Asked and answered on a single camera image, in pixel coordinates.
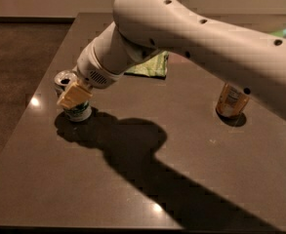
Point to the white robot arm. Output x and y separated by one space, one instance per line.
252 62

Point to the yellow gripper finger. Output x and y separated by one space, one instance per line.
74 94

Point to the orange brown soda can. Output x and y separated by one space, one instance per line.
231 102

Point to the green white 7up can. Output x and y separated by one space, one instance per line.
81 111

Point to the green Kettle chips bag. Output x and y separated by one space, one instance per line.
156 67

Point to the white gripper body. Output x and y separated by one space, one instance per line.
93 71

